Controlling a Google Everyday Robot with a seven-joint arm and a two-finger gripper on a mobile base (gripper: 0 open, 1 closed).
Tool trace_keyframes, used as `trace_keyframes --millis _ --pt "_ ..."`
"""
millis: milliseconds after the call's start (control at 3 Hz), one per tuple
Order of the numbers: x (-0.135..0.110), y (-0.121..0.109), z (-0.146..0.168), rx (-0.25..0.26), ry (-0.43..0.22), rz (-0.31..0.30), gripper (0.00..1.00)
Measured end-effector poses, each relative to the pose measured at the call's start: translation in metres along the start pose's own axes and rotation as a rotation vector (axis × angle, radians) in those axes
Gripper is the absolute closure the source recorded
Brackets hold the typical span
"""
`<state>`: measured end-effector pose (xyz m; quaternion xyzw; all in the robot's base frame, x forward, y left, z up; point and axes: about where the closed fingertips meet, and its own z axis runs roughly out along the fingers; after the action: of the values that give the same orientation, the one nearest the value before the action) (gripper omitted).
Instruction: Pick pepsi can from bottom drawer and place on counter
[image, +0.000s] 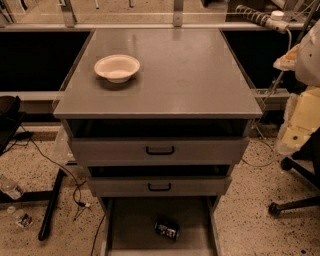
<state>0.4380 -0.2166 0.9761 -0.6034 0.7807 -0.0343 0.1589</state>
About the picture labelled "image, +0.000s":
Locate grey bottom drawer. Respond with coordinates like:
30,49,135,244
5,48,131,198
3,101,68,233
99,197,222,256

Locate crumpled wrapper litter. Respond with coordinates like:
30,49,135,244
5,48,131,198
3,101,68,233
15,213,33,228

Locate clear plastic water bottle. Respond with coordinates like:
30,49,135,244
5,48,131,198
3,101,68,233
0,175,24,200

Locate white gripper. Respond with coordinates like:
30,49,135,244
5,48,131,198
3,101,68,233
273,44,320,156

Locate black bin on left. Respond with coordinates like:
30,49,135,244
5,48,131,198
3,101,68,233
0,96,25,155

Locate black floor cable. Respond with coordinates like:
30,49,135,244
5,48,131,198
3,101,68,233
0,123,92,222

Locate blue pepsi can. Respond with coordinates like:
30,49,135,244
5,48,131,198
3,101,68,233
154,220,180,241

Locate black metal stand leg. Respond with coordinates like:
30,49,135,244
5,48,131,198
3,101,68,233
0,168,66,242

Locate grey drawer cabinet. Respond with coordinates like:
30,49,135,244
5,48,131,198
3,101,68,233
53,27,264,256

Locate black middle drawer handle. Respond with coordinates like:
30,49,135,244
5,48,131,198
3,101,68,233
147,183,172,192

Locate black drawer handle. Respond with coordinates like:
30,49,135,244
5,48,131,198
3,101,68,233
147,183,172,192
145,146,175,156

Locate grey middle drawer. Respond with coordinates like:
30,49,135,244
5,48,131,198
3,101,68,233
88,165,231,197

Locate white paper bowl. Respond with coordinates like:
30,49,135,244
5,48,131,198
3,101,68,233
94,55,140,83

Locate white striped power strip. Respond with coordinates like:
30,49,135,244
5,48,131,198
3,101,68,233
235,5,289,33

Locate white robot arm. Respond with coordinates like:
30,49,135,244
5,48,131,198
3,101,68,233
273,21,320,156

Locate black top drawer handle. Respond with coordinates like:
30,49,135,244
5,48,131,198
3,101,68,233
145,146,175,156

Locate black office chair base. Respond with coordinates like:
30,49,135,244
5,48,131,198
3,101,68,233
268,135,320,218

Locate grey top drawer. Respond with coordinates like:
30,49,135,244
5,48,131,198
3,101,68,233
65,119,249,167

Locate white power cord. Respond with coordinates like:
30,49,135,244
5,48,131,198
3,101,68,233
241,28,293,168

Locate grey drawer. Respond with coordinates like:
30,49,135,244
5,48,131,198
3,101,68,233
99,197,222,256
65,119,249,167
88,165,231,197

